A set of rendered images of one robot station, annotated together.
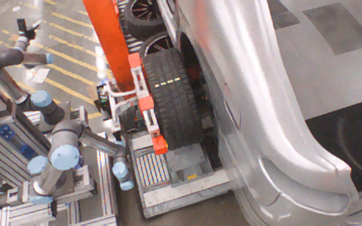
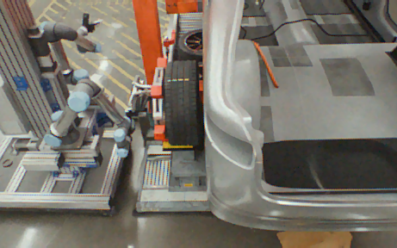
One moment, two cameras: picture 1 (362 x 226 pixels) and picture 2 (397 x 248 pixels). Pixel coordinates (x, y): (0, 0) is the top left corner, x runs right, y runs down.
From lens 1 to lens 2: 0.82 m
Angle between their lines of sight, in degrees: 13
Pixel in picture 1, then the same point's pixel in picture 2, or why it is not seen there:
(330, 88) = (319, 120)
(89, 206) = (91, 183)
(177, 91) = (184, 89)
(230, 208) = (215, 225)
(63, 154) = (77, 96)
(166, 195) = (161, 195)
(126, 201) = (125, 194)
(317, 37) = (322, 79)
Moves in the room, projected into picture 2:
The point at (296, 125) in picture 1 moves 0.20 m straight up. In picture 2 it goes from (226, 86) to (226, 45)
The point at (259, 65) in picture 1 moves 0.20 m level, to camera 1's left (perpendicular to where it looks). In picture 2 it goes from (219, 49) to (177, 48)
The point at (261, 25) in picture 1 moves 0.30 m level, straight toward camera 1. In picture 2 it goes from (231, 26) to (200, 56)
